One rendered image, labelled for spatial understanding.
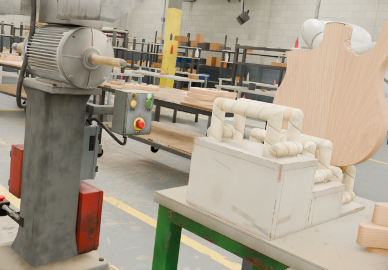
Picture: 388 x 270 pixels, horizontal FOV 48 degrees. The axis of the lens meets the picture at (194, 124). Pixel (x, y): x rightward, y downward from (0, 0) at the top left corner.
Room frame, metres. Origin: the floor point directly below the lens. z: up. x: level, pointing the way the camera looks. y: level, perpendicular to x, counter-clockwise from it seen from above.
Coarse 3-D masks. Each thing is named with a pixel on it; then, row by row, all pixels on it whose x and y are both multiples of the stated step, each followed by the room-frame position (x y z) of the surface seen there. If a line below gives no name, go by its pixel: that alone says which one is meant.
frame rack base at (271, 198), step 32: (192, 160) 1.07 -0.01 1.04; (224, 160) 0.99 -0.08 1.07; (256, 160) 0.93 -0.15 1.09; (288, 160) 0.92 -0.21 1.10; (192, 192) 1.06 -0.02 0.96; (224, 192) 0.98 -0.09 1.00; (256, 192) 0.92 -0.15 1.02; (288, 192) 0.91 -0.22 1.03; (256, 224) 0.91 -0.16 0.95; (288, 224) 0.92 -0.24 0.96
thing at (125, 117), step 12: (120, 96) 1.94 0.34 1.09; (144, 96) 1.97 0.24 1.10; (120, 108) 1.93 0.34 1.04; (132, 108) 1.93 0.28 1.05; (144, 108) 1.98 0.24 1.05; (96, 120) 2.01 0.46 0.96; (120, 120) 1.92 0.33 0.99; (132, 120) 1.93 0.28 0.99; (144, 120) 1.98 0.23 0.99; (108, 132) 1.99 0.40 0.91; (120, 132) 1.92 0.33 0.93; (132, 132) 1.94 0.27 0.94; (144, 132) 1.99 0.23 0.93; (120, 144) 1.97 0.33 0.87
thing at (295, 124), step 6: (294, 120) 0.98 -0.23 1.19; (300, 120) 0.98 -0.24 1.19; (288, 126) 0.99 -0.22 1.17; (294, 126) 0.98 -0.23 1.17; (300, 126) 0.98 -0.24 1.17; (288, 132) 0.99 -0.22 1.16; (294, 132) 0.98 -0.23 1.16; (300, 132) 0.98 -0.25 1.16; (288, 138) 0.98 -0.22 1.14; (294, 138) 0.98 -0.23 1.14; (294, 156) 0.98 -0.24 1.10
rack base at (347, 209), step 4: (344, 204) 1.18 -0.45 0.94; (348, 204) 1.19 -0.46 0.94; (352, 204) 1.19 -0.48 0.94; (356, 204) 1.20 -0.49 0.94; (360, 204) 1.20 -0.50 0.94; (344, 208) 1.14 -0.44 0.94; (348, 208) 1.15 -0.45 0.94; (352, 208) 1.15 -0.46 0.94; (356, 208) 1.16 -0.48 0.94; (360, 208) 1.18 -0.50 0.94; (364, 208) 1.19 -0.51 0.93; (344, 212) 1.11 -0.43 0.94; (348, 212) 1.13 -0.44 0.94; (352, 212) 1.14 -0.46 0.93; (340, 216) 1.10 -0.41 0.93
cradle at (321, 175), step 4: (316, 172) 1.05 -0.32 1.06; (320, 172) 1.06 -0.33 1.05; (324, 172) 1.07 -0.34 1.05; (328, 172) 1.08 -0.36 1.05; (316, 176) 1.04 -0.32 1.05; (320, 176) 1.05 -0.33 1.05; (324, 176) 1.06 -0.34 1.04; (328, 176) 1.07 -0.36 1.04; (316, 180) 1.04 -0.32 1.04; (320, 180) 1.05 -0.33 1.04; (324, 180) 1.07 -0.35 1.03
